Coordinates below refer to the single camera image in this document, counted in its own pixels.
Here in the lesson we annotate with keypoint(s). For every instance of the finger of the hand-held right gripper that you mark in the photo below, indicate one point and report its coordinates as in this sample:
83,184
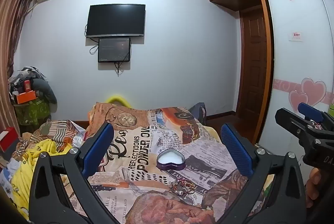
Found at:
292,122
310,111

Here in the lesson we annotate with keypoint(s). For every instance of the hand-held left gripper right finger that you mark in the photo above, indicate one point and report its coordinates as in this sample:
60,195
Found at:
237,151

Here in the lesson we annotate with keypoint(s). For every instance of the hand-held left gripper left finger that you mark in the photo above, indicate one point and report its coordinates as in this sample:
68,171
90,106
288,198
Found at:
97,147

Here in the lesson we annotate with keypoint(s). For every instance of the purple heart-shaped tin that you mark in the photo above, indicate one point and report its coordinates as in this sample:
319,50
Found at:
171,158

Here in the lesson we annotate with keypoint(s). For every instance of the person's right hand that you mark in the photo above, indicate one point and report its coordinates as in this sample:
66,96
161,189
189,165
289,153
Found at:
313,182

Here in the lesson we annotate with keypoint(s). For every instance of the white sliding wardrobe door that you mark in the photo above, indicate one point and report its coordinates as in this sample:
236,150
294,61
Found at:
297,70

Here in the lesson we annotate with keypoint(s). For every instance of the newspaper print blanket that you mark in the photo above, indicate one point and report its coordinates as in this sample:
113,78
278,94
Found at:
146,135

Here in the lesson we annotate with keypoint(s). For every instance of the yellow plastic chair back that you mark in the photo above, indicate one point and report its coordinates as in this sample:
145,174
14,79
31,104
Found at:
117,98

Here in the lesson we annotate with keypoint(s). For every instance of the dark blue bag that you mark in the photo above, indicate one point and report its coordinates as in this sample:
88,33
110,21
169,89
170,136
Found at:
199,110

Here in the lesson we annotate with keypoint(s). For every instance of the brown wooden door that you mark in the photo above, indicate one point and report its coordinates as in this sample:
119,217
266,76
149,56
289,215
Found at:
254,62

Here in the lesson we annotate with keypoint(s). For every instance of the yellow cloth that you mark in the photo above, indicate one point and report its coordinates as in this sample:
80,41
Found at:
24,169

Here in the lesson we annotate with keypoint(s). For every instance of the white paper sticker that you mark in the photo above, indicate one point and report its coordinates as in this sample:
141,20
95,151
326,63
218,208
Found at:
297,36

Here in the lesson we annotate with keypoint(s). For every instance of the grey jacket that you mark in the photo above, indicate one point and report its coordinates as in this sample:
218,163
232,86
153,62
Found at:
44,91

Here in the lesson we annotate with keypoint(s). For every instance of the orange box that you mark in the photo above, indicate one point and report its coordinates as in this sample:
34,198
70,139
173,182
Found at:
24,97

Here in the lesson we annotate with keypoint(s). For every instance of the small red box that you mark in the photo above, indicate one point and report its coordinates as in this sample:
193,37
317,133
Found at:
27,85

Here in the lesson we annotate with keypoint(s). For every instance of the brown striped curtain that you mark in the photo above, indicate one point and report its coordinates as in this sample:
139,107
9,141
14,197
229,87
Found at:
10,39

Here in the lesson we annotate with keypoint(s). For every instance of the wooden wardrobe frame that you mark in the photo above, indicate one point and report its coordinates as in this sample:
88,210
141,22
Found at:
268,57

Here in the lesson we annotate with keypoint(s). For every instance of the small black wall monitor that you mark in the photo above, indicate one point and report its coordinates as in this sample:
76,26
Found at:
114,49

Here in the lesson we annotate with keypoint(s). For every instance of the wall-mounted black television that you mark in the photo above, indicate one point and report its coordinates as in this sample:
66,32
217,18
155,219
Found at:
116,20

